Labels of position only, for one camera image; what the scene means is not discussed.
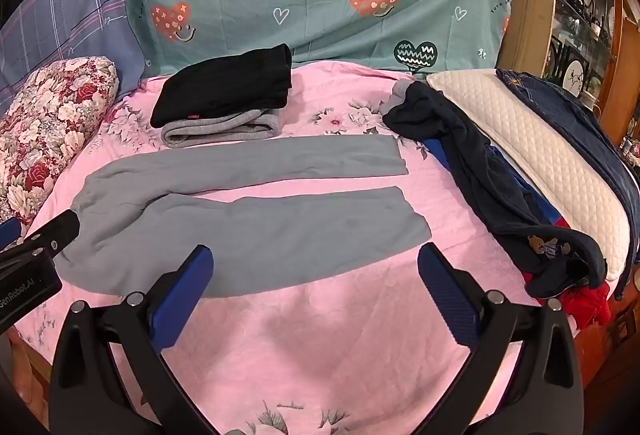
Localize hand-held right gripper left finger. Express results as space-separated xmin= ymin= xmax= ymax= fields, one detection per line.
xmin=48 ymin=244 xmax=216 ymax=435

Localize pink floral bed sheet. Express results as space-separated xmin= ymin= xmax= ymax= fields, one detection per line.
xmin=10 ymin=60 xmax=576 ymax=435

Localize wooden display cabinet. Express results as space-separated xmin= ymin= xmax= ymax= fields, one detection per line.
xmin=500 ymin=0 xmax=640 ymax=146

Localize blue plaid pillow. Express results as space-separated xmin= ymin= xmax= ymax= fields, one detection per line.
xmin=0 ymin=0 xmax=146 ymax=102

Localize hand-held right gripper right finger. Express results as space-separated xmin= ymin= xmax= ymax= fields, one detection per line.
xmin=417 ymin=242 xmax=586 ymax=435

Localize red garment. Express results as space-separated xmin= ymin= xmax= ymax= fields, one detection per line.
xmin=522 ymin=215 xmax=613 ymax=331

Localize white quilted pillow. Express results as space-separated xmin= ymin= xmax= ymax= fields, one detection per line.
xmin=426 ymin=70 xmax=631 ymax=283

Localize blue denim jeans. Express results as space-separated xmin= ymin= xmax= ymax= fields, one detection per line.
xmin=495 ymin=68 xmax=640 ymax=301

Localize blue garment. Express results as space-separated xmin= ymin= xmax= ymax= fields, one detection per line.
xmin=422 ymin=138 xmax=561 ymax=227

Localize grey pants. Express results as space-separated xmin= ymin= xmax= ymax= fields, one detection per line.
xmin=59 ymin=135 xmax=432 ymax=298
xmin=161 ymin=108 xmax=282 ymax=148

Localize red floral pillow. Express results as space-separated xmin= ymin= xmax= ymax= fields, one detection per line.
xmin=0 ymin=56 xmax=120 ymax=227

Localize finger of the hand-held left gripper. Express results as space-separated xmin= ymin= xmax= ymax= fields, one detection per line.
xmin=19 ymin=209 xmax=82 ymax=262
xmin=0 ymin=216 xmax=24 ymax=252

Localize folded grey pants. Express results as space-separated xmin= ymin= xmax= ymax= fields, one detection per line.
xmin=161 ymin=108 xmax=282 ymax=148

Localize dark navy garment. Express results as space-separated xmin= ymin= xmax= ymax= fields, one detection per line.
xmin=382 ymin=80 xmax=608 ymax=298

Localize folded black pants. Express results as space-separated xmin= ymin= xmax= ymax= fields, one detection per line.
xmin=150 ymin=44 xmax=293 ymax=128

